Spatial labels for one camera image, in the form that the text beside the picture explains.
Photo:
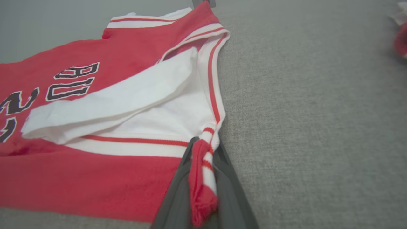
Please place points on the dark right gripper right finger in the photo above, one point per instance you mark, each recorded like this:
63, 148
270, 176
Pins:
232, 210

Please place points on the grey partition post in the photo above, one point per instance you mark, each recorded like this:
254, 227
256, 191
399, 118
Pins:
203, 2

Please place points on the red shorts with white stripes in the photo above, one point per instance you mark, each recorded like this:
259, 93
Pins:
401, 41

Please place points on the red jersey with white sleeves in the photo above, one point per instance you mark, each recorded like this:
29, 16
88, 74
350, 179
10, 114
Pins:
79, 178

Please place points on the grey fabric sofa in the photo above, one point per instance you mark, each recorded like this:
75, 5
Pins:
318, 127

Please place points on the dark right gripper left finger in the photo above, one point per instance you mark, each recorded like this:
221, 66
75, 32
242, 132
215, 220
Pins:
175, 210

